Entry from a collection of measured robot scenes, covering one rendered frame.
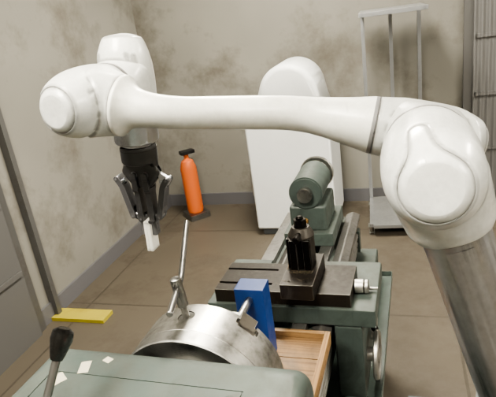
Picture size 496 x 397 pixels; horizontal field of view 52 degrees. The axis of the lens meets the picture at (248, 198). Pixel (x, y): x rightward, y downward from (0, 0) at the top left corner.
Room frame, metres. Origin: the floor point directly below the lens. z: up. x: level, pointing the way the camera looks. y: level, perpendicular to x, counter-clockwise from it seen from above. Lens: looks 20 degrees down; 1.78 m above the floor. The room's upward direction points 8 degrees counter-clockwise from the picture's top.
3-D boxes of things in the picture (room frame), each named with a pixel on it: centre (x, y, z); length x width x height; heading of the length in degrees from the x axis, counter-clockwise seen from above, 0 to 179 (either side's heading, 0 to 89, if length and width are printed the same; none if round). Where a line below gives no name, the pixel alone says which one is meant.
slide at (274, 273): (1.44, -0.08, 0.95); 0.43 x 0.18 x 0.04; 70
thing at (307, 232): (1.42, -0.15, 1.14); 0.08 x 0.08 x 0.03
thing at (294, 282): (1.39, -0.14, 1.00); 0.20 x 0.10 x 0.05; 160
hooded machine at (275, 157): (4.09, -0.44, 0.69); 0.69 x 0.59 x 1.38; 72
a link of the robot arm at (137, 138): (1.01, 0.20, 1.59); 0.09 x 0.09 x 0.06
